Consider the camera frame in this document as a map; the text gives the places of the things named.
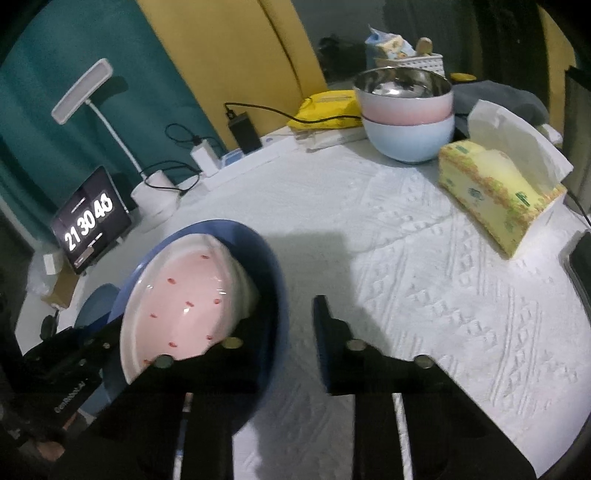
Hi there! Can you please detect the cardboard box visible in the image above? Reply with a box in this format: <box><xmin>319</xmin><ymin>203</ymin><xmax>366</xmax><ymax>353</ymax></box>
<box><xmin>41</xmin><ymin>268</ymin><xmax>80</xmax><ymax>309</ymax></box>

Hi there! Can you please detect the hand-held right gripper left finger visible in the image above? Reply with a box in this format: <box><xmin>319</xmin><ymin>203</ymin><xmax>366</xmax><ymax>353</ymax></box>
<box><xmin>51</xmin><ymin>295</ymin><xmax>278</xmax><ymax>480</ymax></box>

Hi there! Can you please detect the black looped cable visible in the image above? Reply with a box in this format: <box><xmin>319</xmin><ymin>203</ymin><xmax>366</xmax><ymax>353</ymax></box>
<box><xmin>165</xmin><ymin>124</ymin><xmax>204</xmax><ymax>148</ymax></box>

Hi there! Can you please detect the yellow wipes packet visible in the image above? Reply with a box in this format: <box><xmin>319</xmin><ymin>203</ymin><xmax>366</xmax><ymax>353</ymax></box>
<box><xmin>287</xmin><ymin>90</ymin><xmax>363</xmax><ymax>130</ymax></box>

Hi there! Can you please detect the light blue bowl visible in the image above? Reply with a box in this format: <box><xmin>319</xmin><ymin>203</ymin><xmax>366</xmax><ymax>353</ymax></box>
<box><xmin>362</xmin><ymin>113</ymin><xmax>455</xmax><ymax>164</ymax></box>

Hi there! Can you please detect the dark blue bowl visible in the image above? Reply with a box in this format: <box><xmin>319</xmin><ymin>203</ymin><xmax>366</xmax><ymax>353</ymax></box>
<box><xmin>107</xmin><ymin>219</ymin><xmax>291</xmax><ymax>437</ymax></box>

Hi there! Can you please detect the blue and white packet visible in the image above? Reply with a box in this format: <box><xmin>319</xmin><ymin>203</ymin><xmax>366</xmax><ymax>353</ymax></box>
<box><xmin>365</xmin><ymin>25</ymin><xmax>414</xmax><ymax>61</ymax></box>

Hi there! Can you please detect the yellow tissue box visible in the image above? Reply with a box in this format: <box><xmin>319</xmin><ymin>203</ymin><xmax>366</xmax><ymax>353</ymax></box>
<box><xmin>438</xmin><ymin>99</ymin><xmax>573</xmax><ymax>259</ymax></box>

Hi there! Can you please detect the tablet showing clock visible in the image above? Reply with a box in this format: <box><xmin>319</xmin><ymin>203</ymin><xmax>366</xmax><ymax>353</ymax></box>
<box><xmin>50</xmin><ymin>166</ymin><xmax>133</xmax><ymax>275</ymax></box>

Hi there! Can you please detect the thin black cable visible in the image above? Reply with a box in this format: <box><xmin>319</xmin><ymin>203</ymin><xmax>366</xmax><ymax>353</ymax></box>
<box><xmin>566</xmin><ymin>189</ymin><xmax>591</xmax><ymax>227</ymax></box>

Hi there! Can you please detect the black lamp cable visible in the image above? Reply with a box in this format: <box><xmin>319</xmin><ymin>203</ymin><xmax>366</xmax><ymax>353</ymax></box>
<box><xmin>139</xmin><ymin>159</ymin><xmax>204</xmax><ymax>197</ymax></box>

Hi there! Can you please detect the white slotted basket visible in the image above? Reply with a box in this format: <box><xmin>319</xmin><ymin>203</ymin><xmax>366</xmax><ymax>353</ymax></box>
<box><xmin>374</xmin><ymin>53</ymin><xmax>445</xmax><ymax>77</ymax></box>

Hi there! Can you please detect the black charger cable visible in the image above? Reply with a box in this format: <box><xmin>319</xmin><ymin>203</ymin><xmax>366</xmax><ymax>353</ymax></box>
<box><xmin>225</xmin><ymin>102</ymin><xmax>363</xmax><ymax>127</ymax></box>

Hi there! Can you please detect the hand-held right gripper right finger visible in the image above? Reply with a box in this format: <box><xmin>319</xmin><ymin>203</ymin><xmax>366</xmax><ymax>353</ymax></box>
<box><xmin>312</xmin><ymin>295</ymin><xmax>539</xmax><ymax>480</ymax></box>

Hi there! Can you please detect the white power strip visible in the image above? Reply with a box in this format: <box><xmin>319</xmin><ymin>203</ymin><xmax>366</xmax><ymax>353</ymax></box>
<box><xmin>203</xmin><ymin>134</ymin><xmax>298</xmax><ymax>191</ymax></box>

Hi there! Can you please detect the person's left hand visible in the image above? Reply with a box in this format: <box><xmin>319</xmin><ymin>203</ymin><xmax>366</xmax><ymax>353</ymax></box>
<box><xmin>37</xmin><ymin>438</ymin><xmax>68</xmax><ymax>462</ymax></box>

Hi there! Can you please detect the yellow curtain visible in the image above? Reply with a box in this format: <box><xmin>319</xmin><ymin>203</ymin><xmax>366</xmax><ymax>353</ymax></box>
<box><xmin>136</xmin><ymin>0</ymin><xmax>328</xmax><ymax>153</ymax></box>

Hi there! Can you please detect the pink bowl with steel inside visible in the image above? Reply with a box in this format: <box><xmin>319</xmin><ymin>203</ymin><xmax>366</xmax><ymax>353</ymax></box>
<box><xmin>353</xmin><ymin>67</ymin><xmax>455</xmax><ymax>125</ymax></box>

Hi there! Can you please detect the white desk lamp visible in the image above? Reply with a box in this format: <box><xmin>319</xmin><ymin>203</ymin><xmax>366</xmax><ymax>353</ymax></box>
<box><xmin>52</xmin><ymin>58</ymin><xmax>182</xmax><ymax>232</ymax></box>

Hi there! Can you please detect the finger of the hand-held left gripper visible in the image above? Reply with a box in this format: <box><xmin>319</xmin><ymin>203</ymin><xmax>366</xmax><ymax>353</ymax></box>
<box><xmin>76</xmin><ymin>320</ymin><xmax>123</xmax><ymax>356</ymax></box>

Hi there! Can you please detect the black charger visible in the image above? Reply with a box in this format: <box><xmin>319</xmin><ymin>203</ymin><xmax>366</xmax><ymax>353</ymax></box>
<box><xmin>229</xmin><ymin>115</ymin><xmax>263</xmax><ymax>154</ymax></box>

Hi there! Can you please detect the black phone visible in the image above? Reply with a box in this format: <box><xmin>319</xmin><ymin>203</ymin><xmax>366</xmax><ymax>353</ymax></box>
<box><xmin>558</xmin><ymin>231</ymin><xmax>591</xmax><ymax>296</ymax></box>

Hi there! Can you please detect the white charger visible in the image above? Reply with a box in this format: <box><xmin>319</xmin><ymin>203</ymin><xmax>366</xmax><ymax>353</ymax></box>
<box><xmin>191</xmin><ymin>141</ymin><xmax>221</xmax><ymax>176</ymax></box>

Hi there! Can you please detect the dark grey cloth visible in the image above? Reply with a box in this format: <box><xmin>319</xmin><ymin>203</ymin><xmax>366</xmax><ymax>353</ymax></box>
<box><xmin>452</xmin><ymin>79</ymin><xmax>550</xmax><ymax>139</ymax></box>

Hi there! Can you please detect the pink speckled bowl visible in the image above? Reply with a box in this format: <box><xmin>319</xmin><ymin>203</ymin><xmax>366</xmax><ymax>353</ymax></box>
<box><xmin>119</xmin><ymin>234</ymin><xmax>260</xmax><ymax>386</ymax></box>

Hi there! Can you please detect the blue plate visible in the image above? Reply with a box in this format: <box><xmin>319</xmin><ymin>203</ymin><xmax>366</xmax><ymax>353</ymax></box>
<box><xmin>74</xmin><ymin>283</ymin><xmax>123</xmax><ymax>416</ymax></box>

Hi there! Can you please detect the teal curtain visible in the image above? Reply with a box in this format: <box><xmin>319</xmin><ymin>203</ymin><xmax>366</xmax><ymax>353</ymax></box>
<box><xmin>0</xmin><ymin>0</ymin><xmax>229</xmax><ymax>259</ymax></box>

